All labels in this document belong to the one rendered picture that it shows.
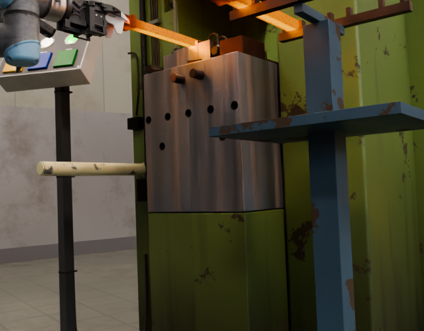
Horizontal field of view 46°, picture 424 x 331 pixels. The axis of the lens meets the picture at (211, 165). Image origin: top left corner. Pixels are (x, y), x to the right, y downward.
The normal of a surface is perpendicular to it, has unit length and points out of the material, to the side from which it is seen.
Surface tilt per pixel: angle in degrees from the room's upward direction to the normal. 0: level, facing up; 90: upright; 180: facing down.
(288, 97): 90
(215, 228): 90
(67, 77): 150
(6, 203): 90
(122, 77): 90
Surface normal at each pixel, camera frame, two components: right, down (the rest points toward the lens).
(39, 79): -0.09, 0.84
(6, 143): 0.58, -0.06
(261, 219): 0.77, -0.06
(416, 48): -0.63, -0.01
